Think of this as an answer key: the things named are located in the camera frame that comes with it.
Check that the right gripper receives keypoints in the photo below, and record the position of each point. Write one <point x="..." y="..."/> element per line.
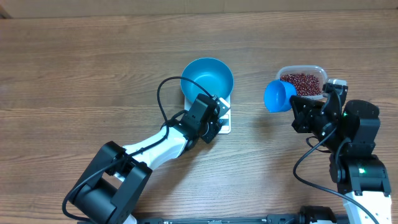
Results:
<point x="303" y="119"/>

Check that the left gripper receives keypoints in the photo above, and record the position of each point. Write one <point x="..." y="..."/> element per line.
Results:
<point x="209" y="137"/>

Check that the blue measuring scoop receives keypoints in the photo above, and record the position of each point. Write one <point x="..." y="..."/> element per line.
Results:
<point x="277" y="96"/>

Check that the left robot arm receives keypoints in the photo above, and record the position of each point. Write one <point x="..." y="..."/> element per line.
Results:
<point x="109" y="188"/>

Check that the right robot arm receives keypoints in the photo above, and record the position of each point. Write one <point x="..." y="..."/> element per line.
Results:
<point x="348" y="131"/>

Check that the white kitchen scale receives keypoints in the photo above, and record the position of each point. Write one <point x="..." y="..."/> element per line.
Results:
<point x="226" y="125"/>

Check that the teal bowl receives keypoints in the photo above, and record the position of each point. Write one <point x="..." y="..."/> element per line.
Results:
<point x="212" y="74"/>

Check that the red beans in container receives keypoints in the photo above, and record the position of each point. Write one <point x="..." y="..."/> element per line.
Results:
<point x="305" y="84"/>

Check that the clear plastic bean container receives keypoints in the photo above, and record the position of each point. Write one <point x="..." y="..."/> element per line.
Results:
<point x="307" y="69"/>

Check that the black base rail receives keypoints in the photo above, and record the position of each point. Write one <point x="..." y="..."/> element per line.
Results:
<point x="306" y="215"/>

